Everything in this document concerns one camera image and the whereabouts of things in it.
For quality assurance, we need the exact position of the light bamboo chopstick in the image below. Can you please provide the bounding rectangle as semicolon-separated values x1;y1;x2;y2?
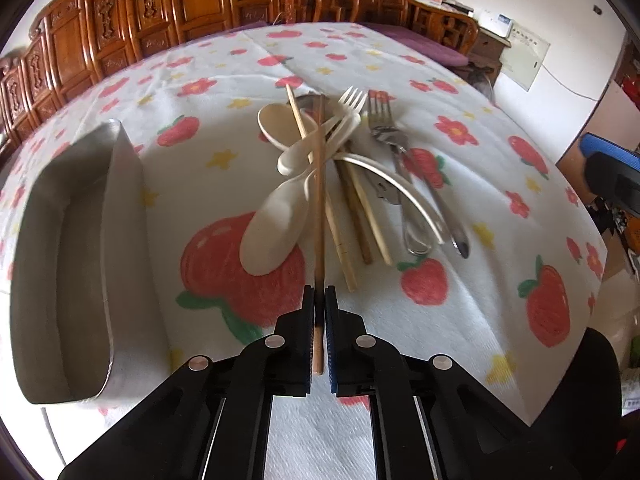
284;83;359;293

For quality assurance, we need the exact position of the stainless steel fork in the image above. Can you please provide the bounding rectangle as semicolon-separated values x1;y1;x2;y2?
367;90;470;259

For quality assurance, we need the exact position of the cream plastic fork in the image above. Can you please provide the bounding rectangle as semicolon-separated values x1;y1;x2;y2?
277;87;366;177

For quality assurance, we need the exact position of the brown wooden chopstick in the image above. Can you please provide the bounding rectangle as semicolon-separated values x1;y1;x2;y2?
312;96;324;375

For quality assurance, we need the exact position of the wooden side table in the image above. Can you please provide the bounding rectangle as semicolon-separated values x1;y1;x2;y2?
468;27;511;86

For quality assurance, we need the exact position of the white device on side table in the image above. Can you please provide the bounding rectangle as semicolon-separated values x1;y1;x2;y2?
477;10;513;39

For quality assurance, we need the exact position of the metal rectangular tin box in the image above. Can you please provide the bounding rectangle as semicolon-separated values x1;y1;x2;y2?
10;120;170;405

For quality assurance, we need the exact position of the carved wooden armchair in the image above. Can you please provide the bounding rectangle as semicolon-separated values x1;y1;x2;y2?
364;0;480;68

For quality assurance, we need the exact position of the stainless steel spoon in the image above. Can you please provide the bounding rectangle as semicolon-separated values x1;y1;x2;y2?
295;93;432;256

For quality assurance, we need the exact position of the cream plastic spoon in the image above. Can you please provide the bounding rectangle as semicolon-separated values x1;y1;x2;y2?
257;103;302;151
240;112;361;276

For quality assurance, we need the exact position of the light wooden chopstick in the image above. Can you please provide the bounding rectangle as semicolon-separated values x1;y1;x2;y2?
347;164;393;266

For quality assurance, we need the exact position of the dark wooden chopstick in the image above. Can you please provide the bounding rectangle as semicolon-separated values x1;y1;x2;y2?
334;162;373;266

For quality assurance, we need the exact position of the cream plastic spoon upper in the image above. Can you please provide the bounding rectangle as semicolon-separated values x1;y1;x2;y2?
257;103;302;151

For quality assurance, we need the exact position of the carved wooden long sofa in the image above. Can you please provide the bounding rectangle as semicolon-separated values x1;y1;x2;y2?
1;0;359;160

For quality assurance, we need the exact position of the white wall panel box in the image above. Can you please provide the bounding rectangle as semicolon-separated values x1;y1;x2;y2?
500;23;550;91

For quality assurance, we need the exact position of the silver curved handle utensil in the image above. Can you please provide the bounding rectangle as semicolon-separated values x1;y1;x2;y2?
333;153;449;245

